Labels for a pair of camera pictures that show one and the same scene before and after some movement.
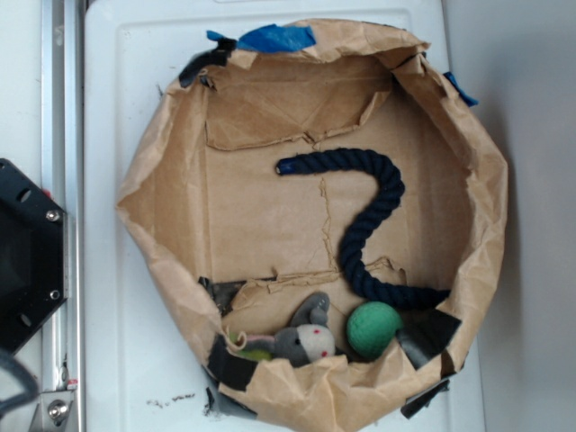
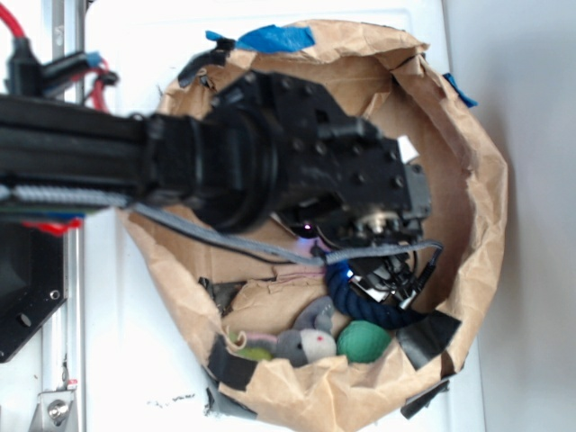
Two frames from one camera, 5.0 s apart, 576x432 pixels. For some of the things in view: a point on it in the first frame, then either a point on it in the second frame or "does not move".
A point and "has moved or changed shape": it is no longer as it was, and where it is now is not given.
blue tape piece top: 272,38 does not move
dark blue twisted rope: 356,160 has moved or changed shape
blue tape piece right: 469,100 does not move
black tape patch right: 425,334 does not move
